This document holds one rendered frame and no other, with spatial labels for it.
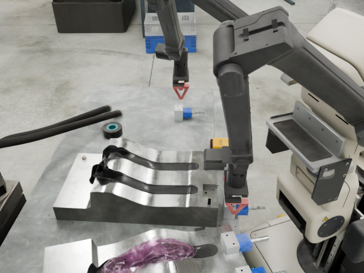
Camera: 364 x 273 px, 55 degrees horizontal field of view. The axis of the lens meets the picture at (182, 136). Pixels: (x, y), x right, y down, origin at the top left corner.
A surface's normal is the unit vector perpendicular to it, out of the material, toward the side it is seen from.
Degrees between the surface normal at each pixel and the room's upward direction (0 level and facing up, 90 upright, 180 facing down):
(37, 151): 0
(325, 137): 90
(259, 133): 0
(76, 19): 90
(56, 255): 0
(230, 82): 116
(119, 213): 90
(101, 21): 90
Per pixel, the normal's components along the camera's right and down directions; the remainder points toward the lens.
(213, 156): -0.11, -0.46
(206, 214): -0.07, 0.59
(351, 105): 0.00, 0.87
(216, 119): 0.00, -0.81
